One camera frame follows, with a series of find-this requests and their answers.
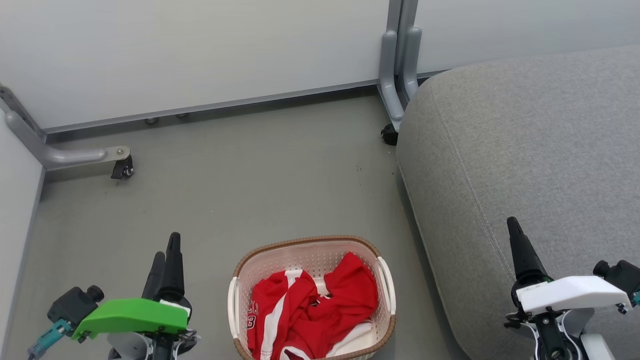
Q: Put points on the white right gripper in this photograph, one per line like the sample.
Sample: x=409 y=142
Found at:
x=570 y=294

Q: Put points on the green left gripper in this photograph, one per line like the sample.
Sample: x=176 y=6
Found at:
x=130 y=316

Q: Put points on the red and white jersey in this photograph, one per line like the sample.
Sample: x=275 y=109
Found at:
x=350 y=292

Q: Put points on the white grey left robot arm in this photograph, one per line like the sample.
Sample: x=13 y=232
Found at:
x=127 y=347

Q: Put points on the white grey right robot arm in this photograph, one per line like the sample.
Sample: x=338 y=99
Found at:
x=597 y=347

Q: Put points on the grey fabric sofa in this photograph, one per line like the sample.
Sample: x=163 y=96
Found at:
x=525 y=150

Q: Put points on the black caster wheel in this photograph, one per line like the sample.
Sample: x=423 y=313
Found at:
x=389 y=135
x=123 y=169

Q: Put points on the white brown-rimmed laundry basket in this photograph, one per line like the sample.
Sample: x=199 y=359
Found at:
x=300 y=260

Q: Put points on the long grey partition foot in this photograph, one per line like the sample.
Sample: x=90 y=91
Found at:
x=60 y=154

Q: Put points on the curved grey partition foot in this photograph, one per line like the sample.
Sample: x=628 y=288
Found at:
x=412 y=60
x=389 y=80

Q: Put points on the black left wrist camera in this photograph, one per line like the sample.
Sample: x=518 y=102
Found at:
x=75 y=302

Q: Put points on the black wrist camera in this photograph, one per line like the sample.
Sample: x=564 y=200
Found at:
x=620 y=274
x=75 y=302

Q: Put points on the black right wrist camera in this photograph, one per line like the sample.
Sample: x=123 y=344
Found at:
x=620 y=274

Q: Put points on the grey partition post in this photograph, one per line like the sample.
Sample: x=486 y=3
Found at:
x=402 y=20

